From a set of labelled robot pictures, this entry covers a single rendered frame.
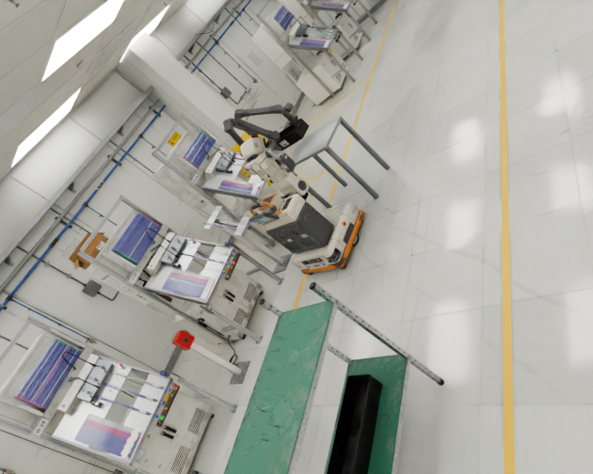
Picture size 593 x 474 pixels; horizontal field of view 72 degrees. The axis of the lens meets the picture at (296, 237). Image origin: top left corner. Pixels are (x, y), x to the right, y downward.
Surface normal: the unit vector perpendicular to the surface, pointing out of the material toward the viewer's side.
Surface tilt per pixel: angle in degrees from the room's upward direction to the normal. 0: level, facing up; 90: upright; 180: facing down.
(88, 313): 90
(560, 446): 0
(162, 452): 90
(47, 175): 90
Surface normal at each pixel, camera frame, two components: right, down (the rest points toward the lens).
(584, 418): -0.71, -0.57
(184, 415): 0.64, -0.29
